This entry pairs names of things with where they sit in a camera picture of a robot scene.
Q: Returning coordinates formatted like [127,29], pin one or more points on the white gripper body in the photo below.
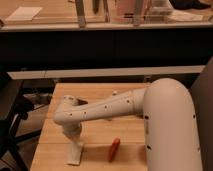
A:
[72,129]

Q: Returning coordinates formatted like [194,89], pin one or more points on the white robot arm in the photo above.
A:
[170,124]

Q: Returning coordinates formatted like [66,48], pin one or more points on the white sponge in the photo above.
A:
[75,151]

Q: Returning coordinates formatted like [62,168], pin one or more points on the black office chair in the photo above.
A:
[14,108]

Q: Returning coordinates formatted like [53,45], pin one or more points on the white paper sheet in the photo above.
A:
[24,14]

